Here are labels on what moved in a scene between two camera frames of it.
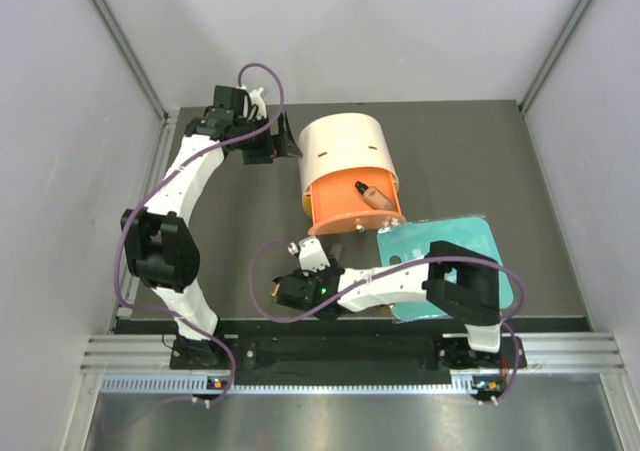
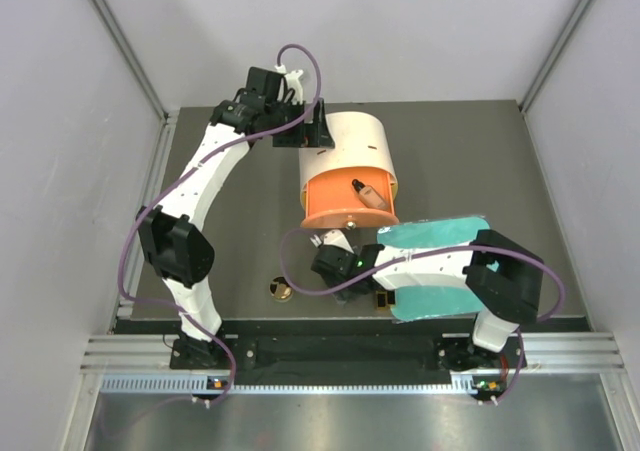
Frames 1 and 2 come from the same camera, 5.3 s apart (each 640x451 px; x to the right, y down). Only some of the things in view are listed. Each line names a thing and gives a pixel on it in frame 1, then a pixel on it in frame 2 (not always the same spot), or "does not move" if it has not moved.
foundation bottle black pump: (373, 196) does not move
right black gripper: (308, 275) → (346, 294)
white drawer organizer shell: (343, 141) does not move
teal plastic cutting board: (403, 242) does not move
